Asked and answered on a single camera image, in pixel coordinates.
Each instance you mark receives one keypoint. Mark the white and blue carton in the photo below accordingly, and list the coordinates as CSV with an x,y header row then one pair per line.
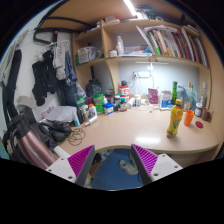
x,y
165,100

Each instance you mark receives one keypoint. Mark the white hanging garment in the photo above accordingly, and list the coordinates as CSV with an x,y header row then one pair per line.
x,y
60,58

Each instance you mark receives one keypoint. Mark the green container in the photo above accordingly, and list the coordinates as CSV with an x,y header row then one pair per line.
x,y
98,100

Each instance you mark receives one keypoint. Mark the red and white canister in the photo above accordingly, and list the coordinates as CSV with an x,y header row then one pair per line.
x,y
124,92

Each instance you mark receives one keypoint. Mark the orange plastic cup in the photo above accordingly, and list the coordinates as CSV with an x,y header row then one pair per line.
x,y
188,118

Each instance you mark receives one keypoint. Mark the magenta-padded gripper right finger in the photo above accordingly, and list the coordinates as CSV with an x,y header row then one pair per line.
x,y
148,161

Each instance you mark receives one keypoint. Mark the grey shoe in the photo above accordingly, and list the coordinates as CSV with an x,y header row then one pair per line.
x,y
128,167

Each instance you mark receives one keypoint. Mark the black backpack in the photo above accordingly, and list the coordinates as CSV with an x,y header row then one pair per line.
x,y
20,128

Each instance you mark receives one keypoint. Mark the black countertop appliance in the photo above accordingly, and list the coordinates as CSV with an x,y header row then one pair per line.
x,y
93,88

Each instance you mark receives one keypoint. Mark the pink metallic cylinder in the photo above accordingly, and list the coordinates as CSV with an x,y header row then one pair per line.
x,y
33,150

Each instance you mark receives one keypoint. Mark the flat round red coaster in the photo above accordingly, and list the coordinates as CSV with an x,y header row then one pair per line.
x,y
199,124

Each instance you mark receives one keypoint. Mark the clear bottle with green cap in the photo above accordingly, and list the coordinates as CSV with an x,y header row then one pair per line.
x,y
193,98

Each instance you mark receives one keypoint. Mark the wooden shelf unit with books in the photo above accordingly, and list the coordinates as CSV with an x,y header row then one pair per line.
x,y
166,41

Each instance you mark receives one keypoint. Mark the magenta pouch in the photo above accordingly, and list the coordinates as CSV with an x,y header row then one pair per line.
x,y
153,96

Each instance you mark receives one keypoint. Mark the tall clear glass bottle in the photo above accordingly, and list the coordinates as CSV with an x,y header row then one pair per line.
x,y
203,96

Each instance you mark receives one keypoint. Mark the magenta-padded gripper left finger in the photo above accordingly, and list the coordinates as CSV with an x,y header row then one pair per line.
x,y
78,163

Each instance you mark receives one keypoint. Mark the blue-grey hanging garment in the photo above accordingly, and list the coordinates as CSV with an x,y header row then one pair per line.
x,y
70,83

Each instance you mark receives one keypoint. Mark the clear bottle with gold cap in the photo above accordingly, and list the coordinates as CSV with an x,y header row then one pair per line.
x,y
187,98

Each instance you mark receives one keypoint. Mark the white paper stack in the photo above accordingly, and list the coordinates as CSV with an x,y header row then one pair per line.
x,y
61,114

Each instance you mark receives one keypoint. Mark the blue and white small box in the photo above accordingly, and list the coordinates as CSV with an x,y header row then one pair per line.
x,y
108,108

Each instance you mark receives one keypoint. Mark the white wall socket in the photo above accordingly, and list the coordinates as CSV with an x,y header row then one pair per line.
x,y
142,74

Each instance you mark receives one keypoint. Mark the ceiling tube light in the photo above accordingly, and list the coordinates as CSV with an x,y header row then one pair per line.
x,y
130,7

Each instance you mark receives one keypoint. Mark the blue floor mat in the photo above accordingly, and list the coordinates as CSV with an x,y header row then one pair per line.
x,y
110,173

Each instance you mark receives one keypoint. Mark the white-lidded jar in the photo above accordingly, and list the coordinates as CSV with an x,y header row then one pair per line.
x,y
198,110

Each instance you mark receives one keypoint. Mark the tall green bottle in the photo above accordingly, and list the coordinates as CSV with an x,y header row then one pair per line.
x,y
174,91

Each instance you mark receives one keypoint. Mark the black hanging garment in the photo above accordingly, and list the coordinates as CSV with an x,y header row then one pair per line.
x,y
43,78

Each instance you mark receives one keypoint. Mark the grey shaker bottle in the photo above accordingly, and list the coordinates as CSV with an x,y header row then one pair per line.
x,y
180,95

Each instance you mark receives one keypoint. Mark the yellow drink bottle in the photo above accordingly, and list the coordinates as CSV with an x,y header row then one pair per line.
x,y
174,120

